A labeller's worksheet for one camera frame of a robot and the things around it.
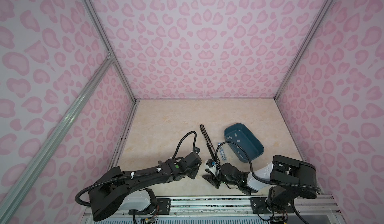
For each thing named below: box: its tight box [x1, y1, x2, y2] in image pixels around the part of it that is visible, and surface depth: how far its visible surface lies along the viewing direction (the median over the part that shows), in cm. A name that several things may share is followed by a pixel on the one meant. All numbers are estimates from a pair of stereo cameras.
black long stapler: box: [200, 124, 216, 161], surface depth 97 cm
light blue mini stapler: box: [217, 142, 227, 162], surface depth 92 cm
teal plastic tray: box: [224, 123, 264, 163], surface depth 98 cm
